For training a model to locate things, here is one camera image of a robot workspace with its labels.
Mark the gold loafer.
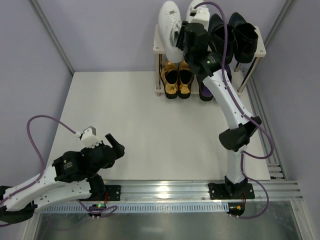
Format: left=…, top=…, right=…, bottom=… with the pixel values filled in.
left=178, top=60, right=194, bottom=99
left=160, top=60, right=179, bottom=99

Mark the white sneaker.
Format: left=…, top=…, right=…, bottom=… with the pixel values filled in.
left=158, top=0, right=183, bottom=64
left=187, top=0, right=205, bottom=11

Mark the purple loafer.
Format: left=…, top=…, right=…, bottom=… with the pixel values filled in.
left=196, top=75, right=214, bottom=102
left=224, top=64, right=232, bottom=83

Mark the black patent loafer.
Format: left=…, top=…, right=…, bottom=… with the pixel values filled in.
left=208, top=13, right=235, bottom=64
left=229, top=12, right=259, bottom=64

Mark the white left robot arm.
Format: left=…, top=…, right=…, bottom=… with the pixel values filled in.
left=0, top=133, right=125, bottom=224

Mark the white two-tier shoe shelf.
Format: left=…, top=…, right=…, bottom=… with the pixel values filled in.
left=153, top=24, right=267, bottom=97

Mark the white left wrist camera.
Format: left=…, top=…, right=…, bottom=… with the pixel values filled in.
left=74, top=126, right=103, bottom=149

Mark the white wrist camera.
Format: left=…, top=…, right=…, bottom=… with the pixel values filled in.
left=186, top=6, right=210, bottom=29
left=74, top=126, right=103, bottom=149

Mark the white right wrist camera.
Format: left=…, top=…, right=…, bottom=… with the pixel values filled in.
left=186, top=6, right=210, bottom=29

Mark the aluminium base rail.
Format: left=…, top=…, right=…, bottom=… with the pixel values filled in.
left=31, top=180, right=305, bottom=203

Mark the grey slotted cable duct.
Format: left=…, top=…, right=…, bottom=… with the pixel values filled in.
left=42, top=202, right=229, bottom=214

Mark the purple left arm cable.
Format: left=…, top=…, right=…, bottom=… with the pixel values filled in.
left=0, top=114, right=118, bottom=223

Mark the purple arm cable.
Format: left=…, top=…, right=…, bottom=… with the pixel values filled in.
left=193, top=1, right=275, bottom=221
left=0, top=114, right=118, bottom=223

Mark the right corner aluminium post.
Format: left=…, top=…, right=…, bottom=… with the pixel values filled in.
left=264, top=0, right=297, bottom=48

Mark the corner aluminium post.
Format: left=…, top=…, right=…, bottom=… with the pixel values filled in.
left=264, top=0, right=297, bottom=48
left=27, top=0, right=75, bottom=76

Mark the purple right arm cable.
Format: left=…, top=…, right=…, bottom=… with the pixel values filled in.
left=193, top=1, right=275, bottom=221

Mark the left corner aluminium post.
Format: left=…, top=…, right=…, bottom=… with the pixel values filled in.
left=27, top=0, right=75, bottom=76

